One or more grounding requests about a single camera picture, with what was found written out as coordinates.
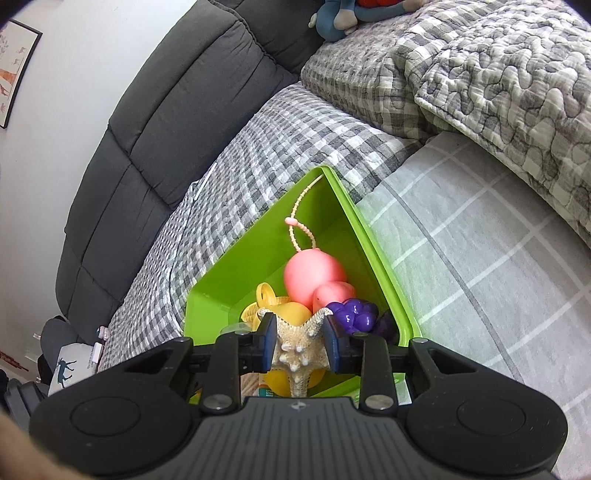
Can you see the pink rubber toy figure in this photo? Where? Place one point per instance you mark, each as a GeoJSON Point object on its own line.
{"type": "Point", "coordinates": [309, 277]}

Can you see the purple toy grapes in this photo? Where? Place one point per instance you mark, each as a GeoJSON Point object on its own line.
{"type": "Point", "coordinates": [355, 314]}

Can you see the yellow toy pot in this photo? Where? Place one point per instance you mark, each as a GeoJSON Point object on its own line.
{"type": "Point", "coordinates": [291, 314]}

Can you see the white bag with deer print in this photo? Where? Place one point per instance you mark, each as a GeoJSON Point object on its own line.
{"type": "Point", "coordinates": [69, 369]}

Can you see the green plastic box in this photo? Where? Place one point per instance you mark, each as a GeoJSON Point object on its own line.
{"type": "Point", "coordinates": [221, 286]}

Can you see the pink white small object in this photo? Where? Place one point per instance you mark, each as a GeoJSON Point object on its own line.
{"type": "Point", "coordinates": [99, 344]}

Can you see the framed wall poster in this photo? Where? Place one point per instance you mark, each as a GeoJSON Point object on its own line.
{"type": "Point", "coordinates": [16, 74]}

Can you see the orange flower cushion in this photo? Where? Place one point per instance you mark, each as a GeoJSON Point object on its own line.
{"type": "Point", "coordinates": [378, 2]}

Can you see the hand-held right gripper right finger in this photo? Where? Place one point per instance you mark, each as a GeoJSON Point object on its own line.
{"type": "Point", "coordinates": [332, 344]}

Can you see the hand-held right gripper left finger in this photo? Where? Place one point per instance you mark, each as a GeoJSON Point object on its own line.
{"type": "Point", "coordinates": [268, 344]}

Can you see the grey quilted blanket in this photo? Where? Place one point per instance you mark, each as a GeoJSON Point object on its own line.
{"type": "Point", "coordinates": [517, 92]}

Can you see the grey checkered pillow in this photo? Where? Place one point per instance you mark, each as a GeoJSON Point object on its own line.
{"type": "Point", "coordinates": [258, 147]}
{"type": "Point", "coordinates": [360, 83]}

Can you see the beige starfish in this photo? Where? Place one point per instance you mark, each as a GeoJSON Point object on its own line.
{"type": "Point", "coordinates": [295, 355]}

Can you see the dark grey padded headboard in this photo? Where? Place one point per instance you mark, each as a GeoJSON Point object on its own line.
{"type": "Point", "coordinates": [161, 115]}

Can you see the blue plush toy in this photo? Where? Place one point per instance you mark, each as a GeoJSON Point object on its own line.
{"type": "Point", "coordinates": [337, 18]}

